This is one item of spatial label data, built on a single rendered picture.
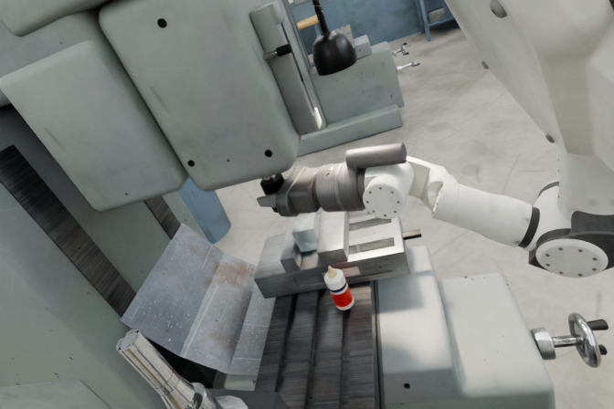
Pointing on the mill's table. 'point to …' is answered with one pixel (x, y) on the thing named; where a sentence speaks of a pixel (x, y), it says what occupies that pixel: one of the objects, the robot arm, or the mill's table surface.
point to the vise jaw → (333, 237)
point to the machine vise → (291, 266)
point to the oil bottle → (339, 288)
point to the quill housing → (205, 72)
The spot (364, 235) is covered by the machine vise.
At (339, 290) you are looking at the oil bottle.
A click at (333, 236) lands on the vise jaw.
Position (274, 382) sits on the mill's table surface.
